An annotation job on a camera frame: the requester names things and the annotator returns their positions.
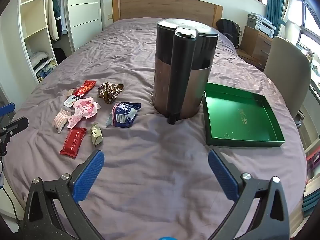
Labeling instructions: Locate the wooden nightstand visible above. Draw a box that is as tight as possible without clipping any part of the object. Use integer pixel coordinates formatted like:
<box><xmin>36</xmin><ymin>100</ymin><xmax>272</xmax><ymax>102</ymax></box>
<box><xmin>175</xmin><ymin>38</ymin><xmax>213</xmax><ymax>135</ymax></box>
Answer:
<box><xmin>237</xmin><ymin>26</ymin><xmax>272</xmax><ymax>72</ymax></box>

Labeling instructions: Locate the red rectangular snack packet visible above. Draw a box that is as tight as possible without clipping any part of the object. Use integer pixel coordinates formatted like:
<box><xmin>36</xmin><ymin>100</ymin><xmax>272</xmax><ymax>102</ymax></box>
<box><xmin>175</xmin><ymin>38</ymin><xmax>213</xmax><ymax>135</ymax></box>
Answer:
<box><xmin>60</xmin><ymin>127</ymin><xmax>87</xmax><ymax>159</ymax></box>

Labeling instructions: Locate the beige sesame candy packet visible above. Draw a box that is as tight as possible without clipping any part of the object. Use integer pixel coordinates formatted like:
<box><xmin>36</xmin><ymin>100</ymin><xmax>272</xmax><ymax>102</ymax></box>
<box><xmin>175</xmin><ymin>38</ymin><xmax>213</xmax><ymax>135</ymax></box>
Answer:
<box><xmin>90</xmin><ymin>122</ymin><xmax>103</xmax><ymax>146</ymax></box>

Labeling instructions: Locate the cream hanging garment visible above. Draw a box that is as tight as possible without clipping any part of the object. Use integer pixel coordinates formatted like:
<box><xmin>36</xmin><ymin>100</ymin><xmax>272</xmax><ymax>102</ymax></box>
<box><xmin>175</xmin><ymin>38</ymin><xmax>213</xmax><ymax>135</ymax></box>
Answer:
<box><xmin>45</xmin><ymin>0</ymin><xmax>59</xmax><ymax>41</ymax></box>

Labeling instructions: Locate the red white spicy snack pouch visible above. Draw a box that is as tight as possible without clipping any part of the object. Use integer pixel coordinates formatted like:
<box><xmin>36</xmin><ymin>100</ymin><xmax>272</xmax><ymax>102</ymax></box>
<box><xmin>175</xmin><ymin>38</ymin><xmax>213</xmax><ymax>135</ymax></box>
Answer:
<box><xmin>63</xmin><ymin>80</ymin><xmax>96</xmax><ymax>108</ymax></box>

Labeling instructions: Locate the brown patterned snack bag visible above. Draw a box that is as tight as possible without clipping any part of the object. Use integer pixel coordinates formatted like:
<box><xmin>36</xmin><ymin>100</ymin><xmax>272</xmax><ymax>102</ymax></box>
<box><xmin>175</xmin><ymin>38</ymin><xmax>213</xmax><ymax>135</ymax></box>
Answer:
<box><xmin>98</xmin><ymin>82</ymin><xmax>124</xmax><ymax>104</ymax></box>

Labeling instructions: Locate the pink striped snack packet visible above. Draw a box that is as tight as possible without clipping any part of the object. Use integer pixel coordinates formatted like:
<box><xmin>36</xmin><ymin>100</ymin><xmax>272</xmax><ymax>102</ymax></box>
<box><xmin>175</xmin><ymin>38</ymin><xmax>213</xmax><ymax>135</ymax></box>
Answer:
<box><xmin>52</xmin><ymin>109</ymin><xmax>72</xmax><ymax>134</ymax></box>

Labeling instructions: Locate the grey printer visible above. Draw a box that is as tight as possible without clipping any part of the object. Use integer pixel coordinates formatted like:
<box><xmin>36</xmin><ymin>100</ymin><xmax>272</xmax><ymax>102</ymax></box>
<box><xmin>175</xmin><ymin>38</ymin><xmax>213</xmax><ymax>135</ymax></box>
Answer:
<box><xmin>247</xmin><ymin>12</ymin><xmax>276</xmax><ymax>38</ymax></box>

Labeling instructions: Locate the wooden headboard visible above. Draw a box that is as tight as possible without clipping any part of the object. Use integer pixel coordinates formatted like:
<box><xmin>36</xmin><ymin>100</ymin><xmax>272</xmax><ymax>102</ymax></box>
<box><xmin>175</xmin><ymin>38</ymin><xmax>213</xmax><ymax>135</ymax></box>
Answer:
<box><xmin>112</xmin><ymin>0</ymin><xmax>223</xmax><ymax>28</ymax></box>

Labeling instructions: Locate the pink cartoon character packet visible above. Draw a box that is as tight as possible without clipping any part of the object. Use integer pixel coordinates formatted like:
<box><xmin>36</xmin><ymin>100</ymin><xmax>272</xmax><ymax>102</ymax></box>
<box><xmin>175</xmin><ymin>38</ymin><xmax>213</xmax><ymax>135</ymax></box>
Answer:
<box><xmin>67</xmin><ymin>98</ymin><xmax>101</xmax><ymax>129</ymax></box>

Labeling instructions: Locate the purple bed sheet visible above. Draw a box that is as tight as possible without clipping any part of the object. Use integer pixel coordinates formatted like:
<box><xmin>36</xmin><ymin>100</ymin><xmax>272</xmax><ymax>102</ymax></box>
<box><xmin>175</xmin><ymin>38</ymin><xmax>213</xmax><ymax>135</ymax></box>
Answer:
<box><xmin>4</xmin><ymin>18</ymin><xmax>306</xmax><ymax>239</ymax></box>

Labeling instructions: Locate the black backpack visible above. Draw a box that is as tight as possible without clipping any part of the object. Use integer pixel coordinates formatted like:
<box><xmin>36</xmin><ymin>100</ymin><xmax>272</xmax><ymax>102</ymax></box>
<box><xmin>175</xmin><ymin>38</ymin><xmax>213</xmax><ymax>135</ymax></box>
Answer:
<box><xmin>216</xmin><ymin>19</ymin><xmax>240</xmax><ymax>49</ymax></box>

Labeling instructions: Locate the teal curtain right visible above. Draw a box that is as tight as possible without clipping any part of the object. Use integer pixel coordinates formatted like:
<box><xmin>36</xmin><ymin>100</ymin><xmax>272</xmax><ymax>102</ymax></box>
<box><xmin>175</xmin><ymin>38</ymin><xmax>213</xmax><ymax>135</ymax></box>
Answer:
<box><xmin>265</xmin><ymin>0</ymin><xmax>285</xmax><ymax>36</ymax></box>

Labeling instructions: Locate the green metal tray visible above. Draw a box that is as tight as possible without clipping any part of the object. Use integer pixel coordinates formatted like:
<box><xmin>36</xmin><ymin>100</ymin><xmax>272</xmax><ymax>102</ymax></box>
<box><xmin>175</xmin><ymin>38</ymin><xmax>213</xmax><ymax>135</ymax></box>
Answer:
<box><xmin>202</xmin><ymin>83</ymin><xmax>285</xmax><ymax>148</ymax></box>

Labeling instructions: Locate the beige office chair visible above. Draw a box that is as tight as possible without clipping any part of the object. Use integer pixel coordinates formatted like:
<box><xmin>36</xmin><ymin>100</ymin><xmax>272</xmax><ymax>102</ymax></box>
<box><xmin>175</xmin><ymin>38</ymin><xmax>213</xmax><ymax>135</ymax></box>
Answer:
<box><xmin>264</xmin><ymin>36</ymin><xmax>311</xmax><ymax>128</ymax></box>

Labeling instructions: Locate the blue silver snack bag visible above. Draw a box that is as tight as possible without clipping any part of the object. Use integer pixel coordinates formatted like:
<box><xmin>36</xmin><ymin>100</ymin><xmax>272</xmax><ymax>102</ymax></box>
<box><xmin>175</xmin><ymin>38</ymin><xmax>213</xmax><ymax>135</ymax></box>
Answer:
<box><xmin>106</xmin><ymin>102</ymin><xmax>142</xmax><ymax>128</ymax></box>

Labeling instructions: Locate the white open wardrobe shelf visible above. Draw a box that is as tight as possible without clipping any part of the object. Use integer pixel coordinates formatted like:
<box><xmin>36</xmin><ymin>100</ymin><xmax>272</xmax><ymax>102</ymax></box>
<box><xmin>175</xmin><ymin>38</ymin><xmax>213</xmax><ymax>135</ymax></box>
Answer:
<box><xmin>17</xmin><ymin>0</ymin><xmax>73</xmax><ymax>83</ymax></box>

